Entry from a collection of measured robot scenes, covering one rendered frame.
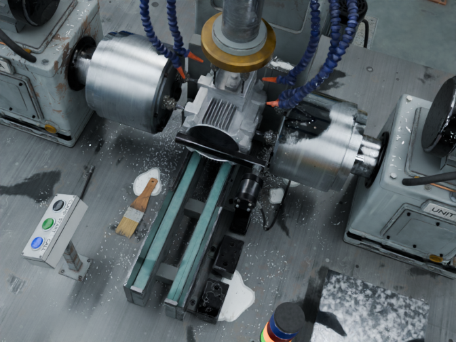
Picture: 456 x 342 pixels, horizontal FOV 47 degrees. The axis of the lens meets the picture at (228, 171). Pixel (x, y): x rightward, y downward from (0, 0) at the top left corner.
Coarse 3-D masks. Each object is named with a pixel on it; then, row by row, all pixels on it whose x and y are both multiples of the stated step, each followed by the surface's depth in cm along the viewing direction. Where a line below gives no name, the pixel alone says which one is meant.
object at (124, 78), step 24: (96, 48) 137; (120, 48) 136; (144, 48) 137; (168, 48) 139; (96, 72) 136; (120, 72) 134; (144, 72) 134; (168, 72) 137; (96, 96) 138; (120, 96) 136; (144, 96) 135; (168, 96) 141; (120, 120) 143; (144, 120) 139; (168, 120) 155
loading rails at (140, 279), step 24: (192, 168) 148; (168, 192) 142; (192, 192) 155; (216, 192) 145; (168, 216) 140; (192, 216) 153; (216, 216) 140; (144, 240) 135; (168, 240) 142; (192, 240) 138; (144, 264) 133; (192, 264) 134; (144, 288) 130; (192, 288) 134; (168, 312) 135; (192, 312) 139
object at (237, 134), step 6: (210, 72) 146; (258, 84) 143; (258, 90) 145; (192, 120) 136; (198, 120) 137; (234, 132) 136; (240, 132) 135; (234, 138) 136; (240, 138) 135; (192, 150) 148
